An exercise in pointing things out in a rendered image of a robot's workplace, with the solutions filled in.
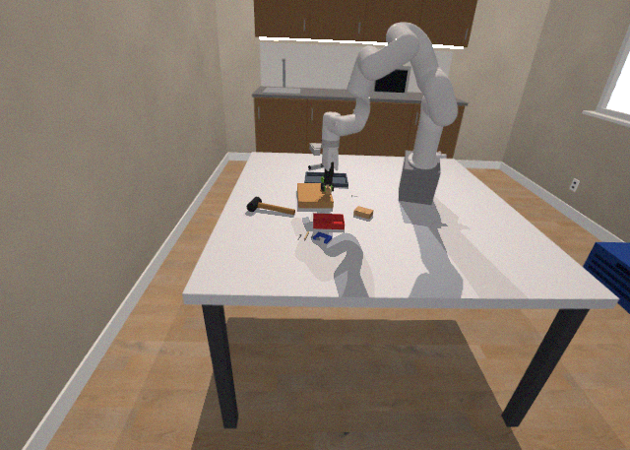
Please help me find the mallet with black head and wooden handle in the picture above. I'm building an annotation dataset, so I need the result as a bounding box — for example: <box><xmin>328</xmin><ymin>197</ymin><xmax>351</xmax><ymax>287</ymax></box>
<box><xmin>246</xmin><ymin>197</ymin><xmax>295</xmax><ymax>215</ymax></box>

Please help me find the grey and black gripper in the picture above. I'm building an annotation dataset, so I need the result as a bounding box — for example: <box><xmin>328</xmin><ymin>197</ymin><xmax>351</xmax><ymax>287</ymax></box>
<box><xmin>322</xmin><ymin>147</ymin><xmax>339</xmax><ymax>185</ymax></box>

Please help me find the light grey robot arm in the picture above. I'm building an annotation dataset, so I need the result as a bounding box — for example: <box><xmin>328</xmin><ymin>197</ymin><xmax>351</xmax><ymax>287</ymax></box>
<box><xmin>309</xmin><ymin>23</ymin><xmax>458</xmax><ymax>169</ymax></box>

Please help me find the light wooden board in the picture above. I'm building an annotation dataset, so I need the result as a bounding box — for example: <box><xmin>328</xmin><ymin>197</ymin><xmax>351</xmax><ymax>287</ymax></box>
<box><xmin>297</xmin><ymin>183</ymin><xmax>334</xmax><ymax>208</ymax></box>

